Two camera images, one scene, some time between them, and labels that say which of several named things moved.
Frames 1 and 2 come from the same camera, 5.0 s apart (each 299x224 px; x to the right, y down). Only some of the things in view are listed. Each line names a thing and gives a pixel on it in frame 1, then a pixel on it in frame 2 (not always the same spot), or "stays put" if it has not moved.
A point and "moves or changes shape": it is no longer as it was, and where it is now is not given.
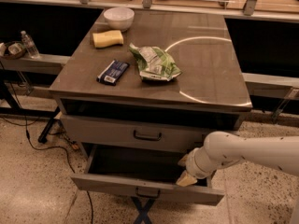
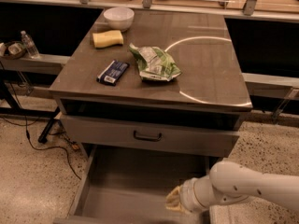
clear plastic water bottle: [29, 45] stays put
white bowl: [119, 19] stays put
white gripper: [195, 166] to [188, 195]
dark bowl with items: [12, 49] stays put
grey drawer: [145, 170] moves or changes shape
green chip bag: [154, 63] stays put
